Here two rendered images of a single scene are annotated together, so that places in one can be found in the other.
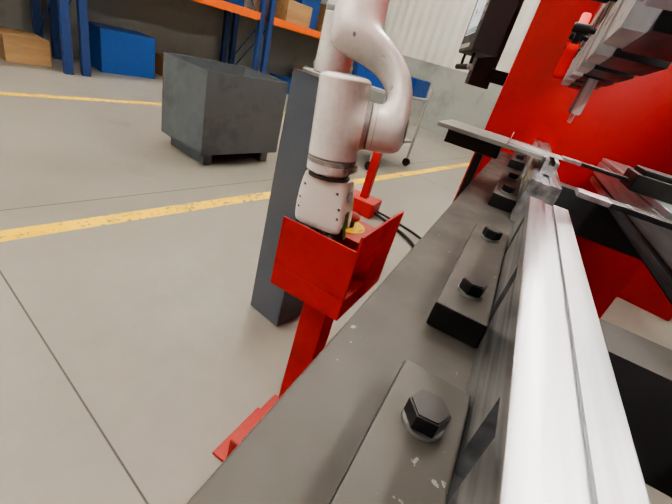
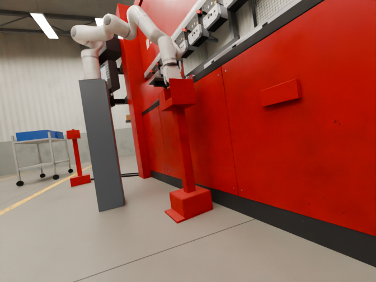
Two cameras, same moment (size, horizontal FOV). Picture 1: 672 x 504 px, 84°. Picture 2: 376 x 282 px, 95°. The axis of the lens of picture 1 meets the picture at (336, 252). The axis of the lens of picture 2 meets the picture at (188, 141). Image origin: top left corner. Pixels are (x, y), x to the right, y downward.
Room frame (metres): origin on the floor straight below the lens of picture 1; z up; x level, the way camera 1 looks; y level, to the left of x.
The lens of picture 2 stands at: (-0.05, 0.83, 0.47)
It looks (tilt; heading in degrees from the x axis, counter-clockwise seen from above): 1 degrees down; 310
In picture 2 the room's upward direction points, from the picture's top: 8 degrees counter-clockwise
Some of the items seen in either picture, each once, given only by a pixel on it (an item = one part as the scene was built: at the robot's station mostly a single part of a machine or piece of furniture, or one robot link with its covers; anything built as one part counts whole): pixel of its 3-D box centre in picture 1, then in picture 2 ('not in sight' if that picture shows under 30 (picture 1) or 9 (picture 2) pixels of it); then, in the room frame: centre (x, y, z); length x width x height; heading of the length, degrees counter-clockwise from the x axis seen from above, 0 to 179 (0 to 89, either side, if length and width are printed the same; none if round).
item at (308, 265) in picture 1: (338, 246); (175, 93); (0.68, 0.00, 0.75); 0.20 x 0.16 x 0.18; 158
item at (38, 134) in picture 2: (383, 79); (37, 136); (4.56, 0.04, 0.92); 0.50 x 0.36 x 0.18; 58
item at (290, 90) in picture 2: not in sight; (278, 94); (0.09, 0.05, 0.58); 0.15 x 0.02 x 0.07; 160
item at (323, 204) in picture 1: (325, 198); (172, 74); (0.64, 0.05, 0.86); 0.10 x 0.07 x 0.11; 68
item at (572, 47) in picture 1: (573, 52); not in sight; (0.88, -0.33, 1.20); 0.04 x 0.02 x 0.10; 70
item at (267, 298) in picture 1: (299, 211); (103, 145); (1.37, 0.18, 0.50); 0.18 x 0.18 x 1.00; 58
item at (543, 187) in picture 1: (535, 187); not in sight; (0.95, -0.43, 0.92); 0.39 x 0.06 x 0.10; 160
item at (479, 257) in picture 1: (476, 270); not in sight; (0.45, -0.19, 0.89); 0.30 x 0.05 x 0.03; 160
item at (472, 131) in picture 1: (491, 137); (165, 81); (1.05, -0.31, 1.00); 0.26 x 0.18 x 0.01; 70
